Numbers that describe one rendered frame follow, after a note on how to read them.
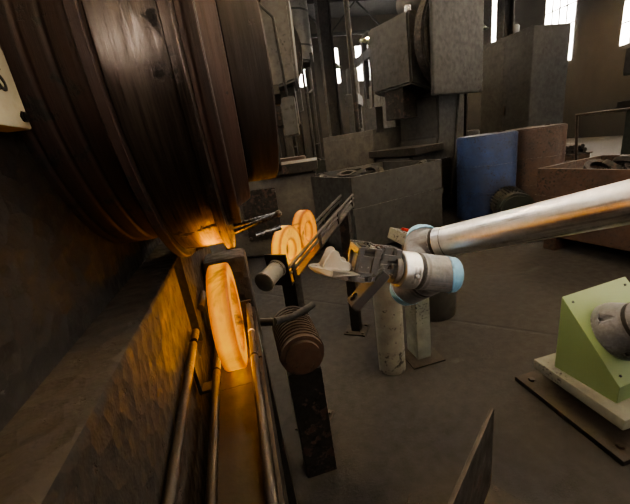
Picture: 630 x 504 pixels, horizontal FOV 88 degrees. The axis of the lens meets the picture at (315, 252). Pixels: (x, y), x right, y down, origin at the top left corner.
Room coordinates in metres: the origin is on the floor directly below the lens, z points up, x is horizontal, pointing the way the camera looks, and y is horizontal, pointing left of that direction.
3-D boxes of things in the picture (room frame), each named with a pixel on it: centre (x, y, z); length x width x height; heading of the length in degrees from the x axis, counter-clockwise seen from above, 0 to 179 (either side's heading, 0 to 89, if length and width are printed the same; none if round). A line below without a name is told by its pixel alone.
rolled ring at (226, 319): (0.53, 0.17, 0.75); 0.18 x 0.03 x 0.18; 10
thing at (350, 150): (4.91, -0.84, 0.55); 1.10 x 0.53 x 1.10; 31
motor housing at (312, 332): (0.88, 0.09, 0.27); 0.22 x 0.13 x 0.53; 11
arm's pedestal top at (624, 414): (0.92, -0.97, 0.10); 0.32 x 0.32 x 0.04; 11
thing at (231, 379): (0.55, 0.17, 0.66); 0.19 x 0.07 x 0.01; 11
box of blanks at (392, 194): (3.18, -0.62, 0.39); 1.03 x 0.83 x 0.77; 116
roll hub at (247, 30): (0.55, 0.07, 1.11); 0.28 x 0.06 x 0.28; 11
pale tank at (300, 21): (9.58, -0.22, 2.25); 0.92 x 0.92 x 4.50
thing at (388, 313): (1.27, -0.28, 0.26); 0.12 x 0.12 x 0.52
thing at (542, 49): (4.84, -3.10, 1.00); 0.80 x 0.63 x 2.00; 16
